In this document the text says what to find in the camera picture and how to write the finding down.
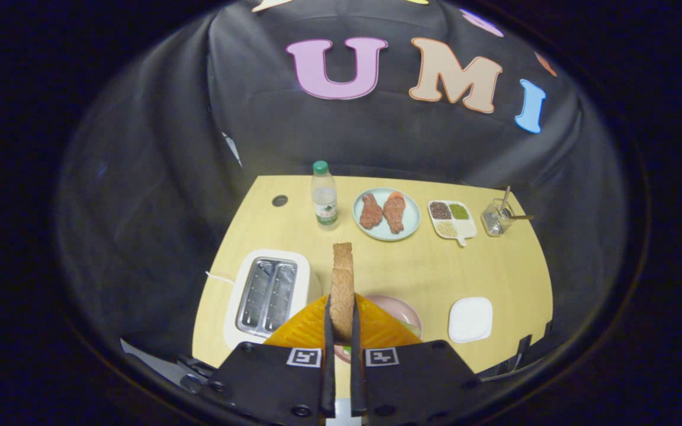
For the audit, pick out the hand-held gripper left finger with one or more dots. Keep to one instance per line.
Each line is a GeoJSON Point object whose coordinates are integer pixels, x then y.
{"type": "Point", "coordinates": [276, 384]}

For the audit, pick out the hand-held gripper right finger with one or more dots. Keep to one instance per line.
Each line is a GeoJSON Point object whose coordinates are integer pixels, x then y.
{"type": "Point", "coordinates": [412, 384]}

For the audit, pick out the white bread slice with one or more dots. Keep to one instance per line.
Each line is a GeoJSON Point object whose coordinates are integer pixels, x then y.
{"type": "Point", "coordinates": [342, 284]}

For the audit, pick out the white toaster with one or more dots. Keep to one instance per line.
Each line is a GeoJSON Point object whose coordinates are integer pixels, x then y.
{"type": "Point", "coordinates": [233, 319]}

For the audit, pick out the pink round plate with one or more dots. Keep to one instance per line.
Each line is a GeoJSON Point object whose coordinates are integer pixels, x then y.
{"type": "Point", "coordinates": [391, 307]}

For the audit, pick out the white square dish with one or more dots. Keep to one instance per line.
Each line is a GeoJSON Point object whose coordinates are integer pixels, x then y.
{"type": "Point", "coordinates": [470, 319]}

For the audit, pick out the light blue round plate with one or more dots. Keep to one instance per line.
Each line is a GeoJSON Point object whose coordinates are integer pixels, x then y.
{"type": "Point", "coordinates": [385, 234]}

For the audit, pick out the white divided condiment dish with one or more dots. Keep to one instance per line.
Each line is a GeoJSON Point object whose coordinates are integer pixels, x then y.
{"type": "Point", "coordinates": [462, 228]}

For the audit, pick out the brown meat piece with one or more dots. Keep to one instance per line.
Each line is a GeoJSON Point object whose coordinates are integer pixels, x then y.
{"type": "Point", "coordinates": [370, 211]}
{"type": "Point", "coordinates": [395, 211]}

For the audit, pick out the clear plastic water bottle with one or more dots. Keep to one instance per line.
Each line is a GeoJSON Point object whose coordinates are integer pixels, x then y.
{"type": "Point", "coordinates": [324, 201]}

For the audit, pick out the dark wooden stick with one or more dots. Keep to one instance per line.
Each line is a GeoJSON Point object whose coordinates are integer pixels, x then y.
{"type": "Point", "coordinates": [520, 217]}

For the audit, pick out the light wooden stick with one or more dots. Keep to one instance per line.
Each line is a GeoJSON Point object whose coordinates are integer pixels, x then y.
{"type": "Point", "coordinates": [505, 197]}

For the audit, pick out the black backdrop cloth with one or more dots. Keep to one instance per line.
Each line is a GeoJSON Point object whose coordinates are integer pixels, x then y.
{"type": "Point", "coordinates": [157, 177]}

